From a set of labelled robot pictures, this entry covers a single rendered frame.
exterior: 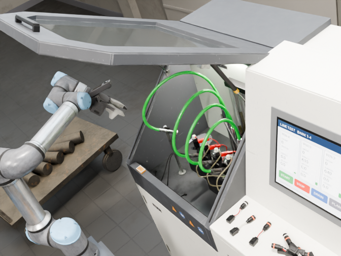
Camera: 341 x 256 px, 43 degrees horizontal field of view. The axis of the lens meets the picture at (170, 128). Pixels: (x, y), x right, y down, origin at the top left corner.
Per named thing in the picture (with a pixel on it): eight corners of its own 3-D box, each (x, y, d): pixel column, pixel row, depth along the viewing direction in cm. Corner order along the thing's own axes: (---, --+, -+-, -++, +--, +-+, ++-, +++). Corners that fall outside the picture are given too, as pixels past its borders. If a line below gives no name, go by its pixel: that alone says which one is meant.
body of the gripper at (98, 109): (104, 110, 208) (81, 99, 206) (112, 96, 205) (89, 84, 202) (101, 117, 201) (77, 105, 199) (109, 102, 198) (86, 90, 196)
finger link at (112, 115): (120, 123, 202) (104, 112, 203) (126, 113, 200) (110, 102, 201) (117, 125, 199) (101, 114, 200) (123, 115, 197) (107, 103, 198)
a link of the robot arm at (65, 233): (78, 259, 183) (65, 240, 175) (55, 253, 190) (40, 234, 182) (93, 236, 191) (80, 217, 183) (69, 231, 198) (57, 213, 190)
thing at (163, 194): (138, 185, 239) (129, 165, 230) (145, 181, 241) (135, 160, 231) (212, 248, 194) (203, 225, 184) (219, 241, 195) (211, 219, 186)
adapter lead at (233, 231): (233, 236, 172) (232, 233, 171) (229, 233, 174) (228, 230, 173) (256, 219, 175) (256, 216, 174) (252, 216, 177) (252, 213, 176)
